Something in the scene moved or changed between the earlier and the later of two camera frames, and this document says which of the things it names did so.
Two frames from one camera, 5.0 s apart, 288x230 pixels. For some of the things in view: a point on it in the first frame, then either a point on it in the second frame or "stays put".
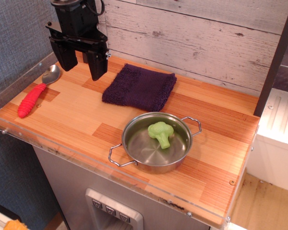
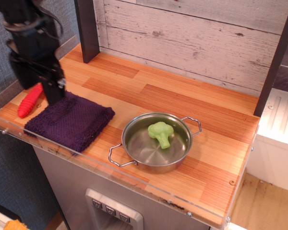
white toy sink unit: (274, 155) stays put
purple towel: (143, 87) -> (72, 123)
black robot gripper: (76, 26) -> (32, 47)
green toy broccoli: (161, 131) stays put
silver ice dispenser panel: (108, 213) stays put
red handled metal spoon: (51, 74) stays put
